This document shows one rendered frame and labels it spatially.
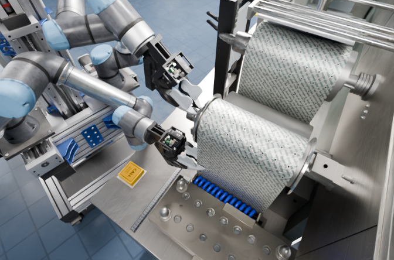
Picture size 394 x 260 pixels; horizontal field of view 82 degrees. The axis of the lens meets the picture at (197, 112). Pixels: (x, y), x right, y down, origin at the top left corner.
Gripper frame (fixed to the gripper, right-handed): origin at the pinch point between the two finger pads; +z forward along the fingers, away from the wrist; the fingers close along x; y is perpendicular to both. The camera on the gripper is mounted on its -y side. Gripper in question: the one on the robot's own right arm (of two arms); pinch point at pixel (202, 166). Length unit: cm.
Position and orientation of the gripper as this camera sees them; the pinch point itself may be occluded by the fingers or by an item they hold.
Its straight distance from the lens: 71.7
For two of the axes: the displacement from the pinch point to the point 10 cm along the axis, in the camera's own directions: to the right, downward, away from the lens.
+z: 8.4, 4.2, -3.5
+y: 0.0, -6.3, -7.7
